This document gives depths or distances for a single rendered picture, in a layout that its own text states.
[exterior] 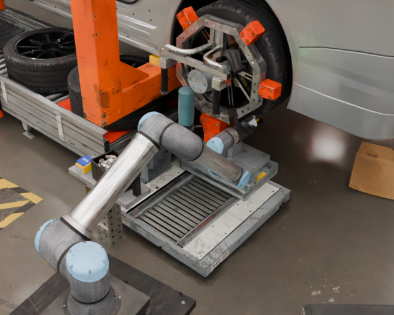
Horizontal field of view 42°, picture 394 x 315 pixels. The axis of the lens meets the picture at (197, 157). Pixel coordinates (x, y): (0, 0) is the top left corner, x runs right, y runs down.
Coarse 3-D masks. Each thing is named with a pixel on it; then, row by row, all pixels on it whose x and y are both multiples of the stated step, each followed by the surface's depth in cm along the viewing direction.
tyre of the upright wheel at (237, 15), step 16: (224, 0) 265; (240, 0) 260; (256, 0) 262; (224, 16) 257; (240, 16) 251; (256, 16) 252; (272, 16) 256; (272, 32) 250; (272, 48) 248; (288, 48) 256; (272, 64) 251; (288, 64) 258; (288, 80) 262; (288, 96) 280; (256, 112) 272
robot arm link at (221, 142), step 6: (222, 132) 254; (228, 132) 254; (216, 138) 250; (222, 138) 250; (228, 138) 252; (210, 144) 250; (216, 144) 247; (222, 144) 249; (228, 144) 252; (216, 150) 249; (222, 150) 249
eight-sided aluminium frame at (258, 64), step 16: (208, 16) 257; (192, 32) 265; (240, 32) 246; (256, 48) 249; (176, 64) 283; (256, 64) 246; (256, 80) 251; (256, 96) 256; (208, 112) 283; (224, 112) 281; (240, 112) 268
